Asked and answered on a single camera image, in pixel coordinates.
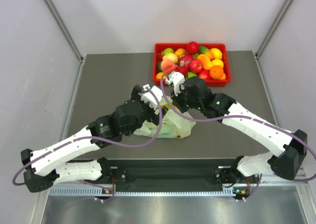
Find red apple centre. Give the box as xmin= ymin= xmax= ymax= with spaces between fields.
xmin=188 ymin=59 xmax=203 ymax=74

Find green fruit front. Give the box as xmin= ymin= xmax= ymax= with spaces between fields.
xmin=186 ymin=71 xmax=197 ymax=79

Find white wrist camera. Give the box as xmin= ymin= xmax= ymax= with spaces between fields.
xmin=141 ymin=84 xmax=163 ymax=110
xmin=165 ymin=71 xmax=185 ymax=96

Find orange yellow mango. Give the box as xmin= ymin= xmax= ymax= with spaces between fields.
xmin=197 ymin=54 xmax=213 ymax=70

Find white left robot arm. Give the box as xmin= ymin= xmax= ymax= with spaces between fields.
xmin=21 ymin=85 xmax=165 ymax=193

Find red plastic fruit tray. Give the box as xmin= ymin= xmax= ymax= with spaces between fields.
xmin=152 ymin=42 xmax=232 ymax=87

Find pale green plastic bag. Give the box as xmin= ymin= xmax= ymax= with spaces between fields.
xmin=133 ymin=98 xmax=196 ymax=139

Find slotted cable duct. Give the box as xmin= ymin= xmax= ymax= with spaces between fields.
xmin=49 ymin=185 xmax=248 ymax=198

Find pink peach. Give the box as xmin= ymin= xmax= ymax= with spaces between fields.
xmin=160 ymin=59 xmax=177 ymax=74

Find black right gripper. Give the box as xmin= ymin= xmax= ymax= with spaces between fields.
xmin=170 ymin=84 xmax=202 ymax=114

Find dark red fruit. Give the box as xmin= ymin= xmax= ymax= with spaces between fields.
xmin=176 ymin=66 xmax=189 ymax=76

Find red apple front right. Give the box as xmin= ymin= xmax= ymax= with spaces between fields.
xmin=198 ymin=69 xmax=211 ymax=81

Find yellow mango front left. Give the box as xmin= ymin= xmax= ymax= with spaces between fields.
xmin=156 ymin=72 xmax=168 ymax=80

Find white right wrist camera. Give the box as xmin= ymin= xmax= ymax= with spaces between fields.
xmin=165 ymin=71 xmax=185 ymax=96

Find red apple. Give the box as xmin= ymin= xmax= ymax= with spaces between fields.
xmin=186 ymin=41 xmax=199 ymax=55
xmin=188 ymin=59 xmax=203 ymax=74
xmin=198 ymin=69 xmax=211 ymax=81

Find red apple on top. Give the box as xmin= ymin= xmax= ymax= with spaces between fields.
xmin=186 ymin=41 xmax=199 ymax=55

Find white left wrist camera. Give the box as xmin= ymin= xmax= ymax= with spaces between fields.
xmin=141 ymin=84 xmax=163 ymax=110

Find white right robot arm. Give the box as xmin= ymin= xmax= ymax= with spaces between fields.
xmin=166 ymin=73 xmax=307 ymax=182

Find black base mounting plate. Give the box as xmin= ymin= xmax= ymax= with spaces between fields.
xmin=98 ymin=158 xmax=272 ymax=192

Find orange fruit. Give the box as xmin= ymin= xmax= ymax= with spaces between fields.
xmin=209 ymin=65 xmax=224 ymax=80

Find dark green avocado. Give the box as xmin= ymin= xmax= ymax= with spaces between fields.
xmin=157 ymin=61 xmax=162 ymax=72

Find yellow fruit inside bag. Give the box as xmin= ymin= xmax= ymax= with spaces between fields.
xmin=161 ymin=105 xmax=169 ymax=112

